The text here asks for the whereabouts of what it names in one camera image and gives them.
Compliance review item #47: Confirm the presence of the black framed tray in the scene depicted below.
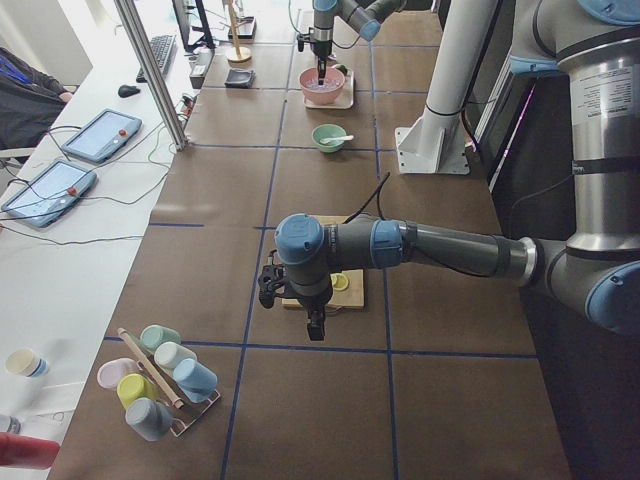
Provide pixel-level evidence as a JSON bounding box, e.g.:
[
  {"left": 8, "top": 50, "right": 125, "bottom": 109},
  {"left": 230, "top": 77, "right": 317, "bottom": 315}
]
[{"left": 235, "top": 16, "right": 257, "bottom": 40}]

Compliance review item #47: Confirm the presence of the black monitor stand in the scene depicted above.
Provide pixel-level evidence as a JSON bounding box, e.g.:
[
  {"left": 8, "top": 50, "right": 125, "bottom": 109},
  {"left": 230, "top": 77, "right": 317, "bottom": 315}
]
[{"left": 172, "top": 0, "right": 216, "bottom": 53}]

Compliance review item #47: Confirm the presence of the lower lemon slice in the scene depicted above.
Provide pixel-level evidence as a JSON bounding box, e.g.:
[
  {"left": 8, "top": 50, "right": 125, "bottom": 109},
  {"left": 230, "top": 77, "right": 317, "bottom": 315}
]
[{"left": 330, "top": 273, "right": 349, "bottom": 291}]

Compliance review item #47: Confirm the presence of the paper cup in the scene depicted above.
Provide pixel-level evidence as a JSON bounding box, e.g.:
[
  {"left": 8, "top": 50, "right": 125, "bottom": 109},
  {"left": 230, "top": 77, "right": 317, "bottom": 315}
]
[{"left": 5, "top": 348, "right": 49, "bottom": 378}]

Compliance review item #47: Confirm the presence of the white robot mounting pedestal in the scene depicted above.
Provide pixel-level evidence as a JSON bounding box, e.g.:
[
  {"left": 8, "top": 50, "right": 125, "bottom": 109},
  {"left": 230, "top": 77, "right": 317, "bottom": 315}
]
[{"left": 395, "top": 0, "right": 498, "bottom": 175}]

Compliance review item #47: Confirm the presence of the green cup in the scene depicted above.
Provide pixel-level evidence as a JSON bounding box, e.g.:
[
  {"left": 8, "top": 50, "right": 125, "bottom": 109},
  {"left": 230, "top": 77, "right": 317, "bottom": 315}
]
[{"left": 139, "top": 324, "right": 182, "bottom": 353}]

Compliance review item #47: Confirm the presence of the seated person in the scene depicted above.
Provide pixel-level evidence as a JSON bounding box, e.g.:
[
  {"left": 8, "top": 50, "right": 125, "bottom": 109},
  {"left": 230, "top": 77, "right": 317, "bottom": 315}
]
[{"left": 1, "top": 48, "right": 73, "bottom": 150}]

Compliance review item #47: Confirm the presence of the aluminium frame post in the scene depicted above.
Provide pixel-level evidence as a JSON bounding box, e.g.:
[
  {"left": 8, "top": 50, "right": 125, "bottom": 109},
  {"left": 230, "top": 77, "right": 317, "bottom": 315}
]
[{"left": 114, "top": 0, "right": 187, "bottom": 151}]

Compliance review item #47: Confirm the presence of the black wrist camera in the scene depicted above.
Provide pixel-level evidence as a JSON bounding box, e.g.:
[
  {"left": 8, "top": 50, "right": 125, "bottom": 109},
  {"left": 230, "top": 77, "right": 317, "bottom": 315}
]
[
  {"left": 258, "top": 249, "right": 285, "bottom": 309},
  {"left": 296, "top": 33, "right": 314, "bottom": 52}
]

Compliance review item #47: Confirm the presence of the black computer mouse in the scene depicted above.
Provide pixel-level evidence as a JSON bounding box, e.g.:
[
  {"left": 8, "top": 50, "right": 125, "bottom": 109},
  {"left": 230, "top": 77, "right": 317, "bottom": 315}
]
[{"left": 117, "top": 85, "right": 140, "bottom": 98}]

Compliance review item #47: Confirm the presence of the upper blue teach pendant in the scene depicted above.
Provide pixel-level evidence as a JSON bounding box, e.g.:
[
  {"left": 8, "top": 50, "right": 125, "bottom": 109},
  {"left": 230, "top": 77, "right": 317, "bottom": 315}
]
[{"left": 61, "top": 109, "right": 142, "bottom": 164}]

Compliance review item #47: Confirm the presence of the wire cup rack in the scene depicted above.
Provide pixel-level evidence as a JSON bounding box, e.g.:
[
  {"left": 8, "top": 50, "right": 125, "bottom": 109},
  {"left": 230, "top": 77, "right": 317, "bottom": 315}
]
[{"left": 118, "top": 328, "right": 221, "bottom": 438}]

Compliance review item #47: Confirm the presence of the small green bowl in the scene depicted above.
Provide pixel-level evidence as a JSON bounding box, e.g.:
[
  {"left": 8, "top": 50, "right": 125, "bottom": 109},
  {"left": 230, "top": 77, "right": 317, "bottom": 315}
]
[{"left": 311, "top": 124, "right": 346, "bottom": 153}]

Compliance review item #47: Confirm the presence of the wooden stand with round base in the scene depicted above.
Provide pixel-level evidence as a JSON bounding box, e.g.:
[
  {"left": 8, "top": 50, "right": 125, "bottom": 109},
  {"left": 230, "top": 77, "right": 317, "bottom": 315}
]
[{"left": 225, "top": 0, "right": 252, "bottom": 64}]

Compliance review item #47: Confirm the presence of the white cup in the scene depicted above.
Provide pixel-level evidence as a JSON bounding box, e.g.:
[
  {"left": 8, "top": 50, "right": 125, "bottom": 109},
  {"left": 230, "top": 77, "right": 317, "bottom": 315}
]
[{"left": 154, "top": 341, "right": 197, "bottom": 374}]

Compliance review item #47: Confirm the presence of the blue cup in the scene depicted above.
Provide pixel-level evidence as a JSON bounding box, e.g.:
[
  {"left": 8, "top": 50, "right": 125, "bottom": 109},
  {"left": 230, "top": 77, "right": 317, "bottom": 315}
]
[{"left": 173, "top": 358, "right": 218, "bottom": 403}]

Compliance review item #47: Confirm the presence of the red bottle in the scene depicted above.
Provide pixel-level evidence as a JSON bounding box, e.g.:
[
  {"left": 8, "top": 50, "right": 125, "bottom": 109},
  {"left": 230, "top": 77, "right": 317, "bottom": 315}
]
[{"left": 1, "top": 433, "right": 60, "bottom": 470}]

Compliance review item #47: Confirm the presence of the folded grey cloth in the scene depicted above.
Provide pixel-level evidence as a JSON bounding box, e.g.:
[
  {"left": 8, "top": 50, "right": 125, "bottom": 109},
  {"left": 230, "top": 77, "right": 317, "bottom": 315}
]
[{"left": 224, "top": 68, "right": 256, "bottom": 89}]

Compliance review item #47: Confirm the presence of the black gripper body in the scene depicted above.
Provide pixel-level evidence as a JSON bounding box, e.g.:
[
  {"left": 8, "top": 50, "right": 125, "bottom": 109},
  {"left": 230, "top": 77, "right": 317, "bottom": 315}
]
[
  {"left": 313, "top": 40, "right": 331, "bottom": 62},
  {"left": 297, "top": 287, "right": 333, "bottom": 323}
]

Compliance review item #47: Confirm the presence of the bamboo cutting board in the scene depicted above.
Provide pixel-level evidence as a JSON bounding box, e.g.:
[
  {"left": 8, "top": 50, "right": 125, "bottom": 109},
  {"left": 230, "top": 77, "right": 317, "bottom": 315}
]
[{"left": 280, "top": 215, "right": 365, "bottom": 313}]

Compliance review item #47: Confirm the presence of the grey cup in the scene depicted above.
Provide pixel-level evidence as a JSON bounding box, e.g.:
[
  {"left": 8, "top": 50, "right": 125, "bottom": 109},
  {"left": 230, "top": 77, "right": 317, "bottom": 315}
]
[{"left": 125, "top": 397, "right": 174, "bottom": 441}]

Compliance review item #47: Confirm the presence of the yellow cup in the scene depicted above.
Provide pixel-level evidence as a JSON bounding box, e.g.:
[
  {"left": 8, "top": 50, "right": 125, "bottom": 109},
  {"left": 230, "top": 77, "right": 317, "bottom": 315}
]
[{"left": 116, "top": 373, "right": 159, "bottom": 409}]

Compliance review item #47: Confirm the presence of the beige serving tray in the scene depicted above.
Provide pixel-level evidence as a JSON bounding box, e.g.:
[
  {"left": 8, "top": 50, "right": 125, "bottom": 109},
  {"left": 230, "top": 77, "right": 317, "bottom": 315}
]
[{"left": 303, "top": 71, "right": 355, "bottom": 109}]

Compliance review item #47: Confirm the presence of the lower blue teach pendant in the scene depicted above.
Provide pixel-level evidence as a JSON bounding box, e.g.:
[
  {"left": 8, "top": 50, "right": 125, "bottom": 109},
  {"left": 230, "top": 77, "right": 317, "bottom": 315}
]
[{"left": 1, "top": 159, "right": 98, "bottom": 228}]

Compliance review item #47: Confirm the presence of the blue teach pendant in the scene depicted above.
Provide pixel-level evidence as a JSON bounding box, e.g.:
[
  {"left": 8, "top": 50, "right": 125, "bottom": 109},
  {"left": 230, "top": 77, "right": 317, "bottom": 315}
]
[
  {"left": 1, "top": 159, "right": 98, "bottom": 228},
  {"left": 61, "top": 109, "right": 142, "bottom": 164}
]

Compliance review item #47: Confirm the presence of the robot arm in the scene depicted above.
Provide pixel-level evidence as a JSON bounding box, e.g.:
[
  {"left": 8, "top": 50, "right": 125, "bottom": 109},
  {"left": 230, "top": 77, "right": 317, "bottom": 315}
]
[{"left": 309, "top": 0, "right": 407, "bottom": 85}]

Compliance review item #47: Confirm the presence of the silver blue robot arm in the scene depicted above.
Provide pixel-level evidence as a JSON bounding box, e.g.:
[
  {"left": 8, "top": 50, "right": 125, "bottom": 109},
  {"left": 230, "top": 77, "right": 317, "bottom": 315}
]
[{"left": 259, "top": 1, "right": 639, "bottom": 340}]

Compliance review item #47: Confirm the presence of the pink bowl of ice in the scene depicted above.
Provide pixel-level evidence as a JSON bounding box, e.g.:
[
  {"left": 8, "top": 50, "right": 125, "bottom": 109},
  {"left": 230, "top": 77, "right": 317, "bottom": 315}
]
[{"left": 299, "top": 67, "right": 346, "bottom": 105}]

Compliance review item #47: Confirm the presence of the black keyboard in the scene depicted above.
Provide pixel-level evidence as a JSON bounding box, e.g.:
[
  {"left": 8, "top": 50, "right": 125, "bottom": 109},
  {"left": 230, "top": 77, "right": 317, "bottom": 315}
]
[{"left": 150, "top": 34, "right": 176, "bottom": 76}]

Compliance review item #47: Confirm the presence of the pink cup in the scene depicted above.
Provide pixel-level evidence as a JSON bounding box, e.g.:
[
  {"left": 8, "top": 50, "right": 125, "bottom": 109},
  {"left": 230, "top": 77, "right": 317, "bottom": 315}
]
[{"left": 96, "top": 357, "right": 140, "bottom": 390}]

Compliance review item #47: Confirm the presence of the white plastic spoon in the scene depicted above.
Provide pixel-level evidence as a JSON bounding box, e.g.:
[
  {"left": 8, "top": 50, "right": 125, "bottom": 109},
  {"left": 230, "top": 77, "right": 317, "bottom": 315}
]
[{"left": 319, "top": 135, "right": 354, "bottom": 145}]

